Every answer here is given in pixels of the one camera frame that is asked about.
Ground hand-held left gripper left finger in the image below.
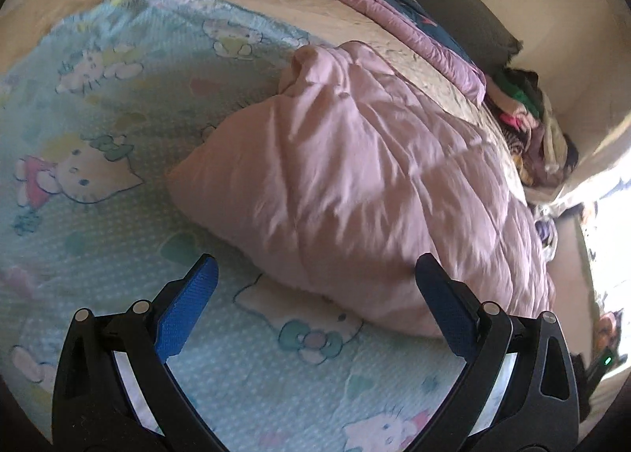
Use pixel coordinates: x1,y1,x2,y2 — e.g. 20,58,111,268
52,254,228,452

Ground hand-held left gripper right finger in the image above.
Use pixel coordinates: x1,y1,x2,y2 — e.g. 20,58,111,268
408,253,579,452

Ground pink quilted jacket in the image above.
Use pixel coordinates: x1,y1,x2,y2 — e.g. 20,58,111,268
166,40,556,340

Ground pile of mixed clothes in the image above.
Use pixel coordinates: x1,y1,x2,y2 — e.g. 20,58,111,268
485,66,581,189

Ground light blue cat-print blanket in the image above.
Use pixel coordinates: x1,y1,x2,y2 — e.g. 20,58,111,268
0,0,494,452

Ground grey padded headboard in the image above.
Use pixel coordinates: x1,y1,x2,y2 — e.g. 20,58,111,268
389,0,523,71

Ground dark floral quilt pink backing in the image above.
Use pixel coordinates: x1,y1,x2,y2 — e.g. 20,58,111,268
273,0,487,106

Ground bed with beige sheet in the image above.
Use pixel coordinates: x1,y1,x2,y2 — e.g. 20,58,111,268
0,0,536,209

